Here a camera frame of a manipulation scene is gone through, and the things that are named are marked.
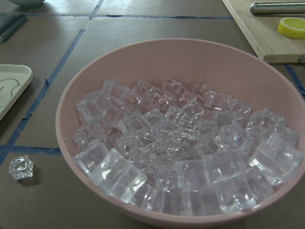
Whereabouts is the grey yellow folded cloth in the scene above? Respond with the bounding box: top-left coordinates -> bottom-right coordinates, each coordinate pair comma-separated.
0,13 -> 27,43

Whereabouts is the wooden cutting board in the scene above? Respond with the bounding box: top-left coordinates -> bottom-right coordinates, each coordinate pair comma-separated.
223,0 -> 305,64

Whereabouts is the steel muddler black tip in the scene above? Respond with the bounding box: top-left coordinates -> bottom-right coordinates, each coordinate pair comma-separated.
250,2 -> 305,15

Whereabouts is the cream bear serving tray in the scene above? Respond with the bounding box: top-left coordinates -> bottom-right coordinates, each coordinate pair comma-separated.
0,64 -> 33,120

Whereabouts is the half lemon slice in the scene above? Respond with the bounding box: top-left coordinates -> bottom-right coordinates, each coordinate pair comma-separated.
277,17 -> 305,39

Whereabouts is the green ceramic bowl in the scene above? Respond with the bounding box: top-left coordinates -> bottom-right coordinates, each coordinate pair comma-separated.
9,0 -> 44,7

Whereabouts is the pink bowl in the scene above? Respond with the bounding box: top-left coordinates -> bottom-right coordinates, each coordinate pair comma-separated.
56,38 -> 305,229

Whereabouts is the loose ice cube far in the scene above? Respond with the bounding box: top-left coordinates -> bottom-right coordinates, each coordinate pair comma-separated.
9,156 -> 34,180

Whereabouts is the clear ice cubes pile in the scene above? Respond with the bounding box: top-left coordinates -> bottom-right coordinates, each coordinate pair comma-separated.
72,79 -> 305,217

